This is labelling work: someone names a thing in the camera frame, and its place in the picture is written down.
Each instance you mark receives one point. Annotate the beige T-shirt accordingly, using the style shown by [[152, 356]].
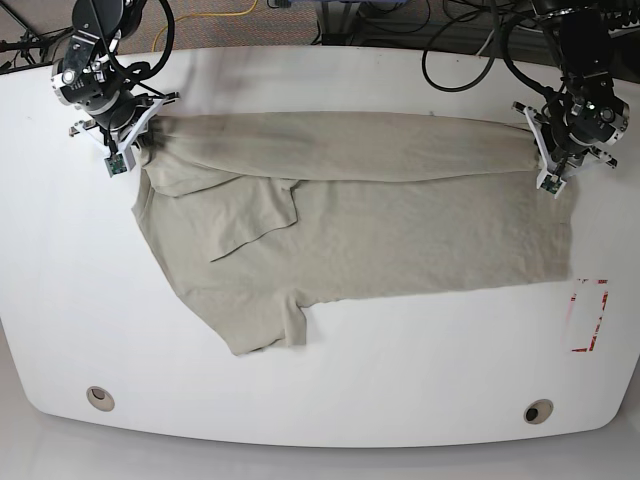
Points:
[[255, 217]]

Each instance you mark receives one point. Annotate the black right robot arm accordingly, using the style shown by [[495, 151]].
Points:
[[89, 77]]

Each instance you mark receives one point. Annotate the right table cable grommet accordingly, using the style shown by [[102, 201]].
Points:
[[538, 411]]

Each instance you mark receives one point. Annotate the right-arm wrist camera box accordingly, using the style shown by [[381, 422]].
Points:
[[119, 163]]

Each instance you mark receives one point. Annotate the left table cable grommet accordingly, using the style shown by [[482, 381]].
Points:
[[100, 399]]

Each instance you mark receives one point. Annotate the red tape rectangle marker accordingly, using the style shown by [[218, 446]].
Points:
[[586, 314]]

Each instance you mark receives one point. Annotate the black tripod legs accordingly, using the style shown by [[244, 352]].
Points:
[[32, 50]]

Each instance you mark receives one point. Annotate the left-arm gripper white bracket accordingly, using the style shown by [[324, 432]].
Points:
[[574, 134]]

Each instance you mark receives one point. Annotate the right-arm gripper white bracket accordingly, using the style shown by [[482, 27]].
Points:
[[123, 117]]

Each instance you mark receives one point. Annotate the left-arm wrist camera box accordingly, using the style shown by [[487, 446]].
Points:
[[550, 183]]

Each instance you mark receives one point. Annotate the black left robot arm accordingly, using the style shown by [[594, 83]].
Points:
[[577, 35]]

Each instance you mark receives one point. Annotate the table cable grommet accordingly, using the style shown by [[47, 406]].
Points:
[[538, 411], [100, 399]]

